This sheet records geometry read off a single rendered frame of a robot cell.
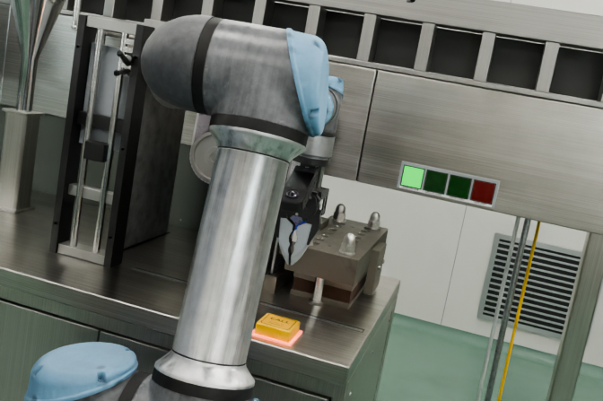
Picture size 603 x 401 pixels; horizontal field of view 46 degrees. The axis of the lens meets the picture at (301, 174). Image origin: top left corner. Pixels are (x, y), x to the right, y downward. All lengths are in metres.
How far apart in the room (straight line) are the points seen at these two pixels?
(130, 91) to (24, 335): 0.56
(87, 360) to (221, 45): 0.39
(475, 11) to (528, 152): 0.38
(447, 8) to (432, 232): 2.54
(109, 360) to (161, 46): 0.36
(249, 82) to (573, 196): 1.20
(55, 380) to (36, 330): 0.79
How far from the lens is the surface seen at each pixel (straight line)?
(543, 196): 1.84
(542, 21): 1.84
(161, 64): 0.83
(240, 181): 0.78
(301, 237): 1.33
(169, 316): 1.41
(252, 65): 0.78
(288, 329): 1.36
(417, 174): 1.83
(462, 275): 4.28
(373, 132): 1.85
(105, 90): 1.63
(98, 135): 1.65
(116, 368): 0.83
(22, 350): 1.65
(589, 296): 2.06
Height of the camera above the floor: 1.41
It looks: 9 degrees down
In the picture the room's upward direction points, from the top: 10 degrees clockwise
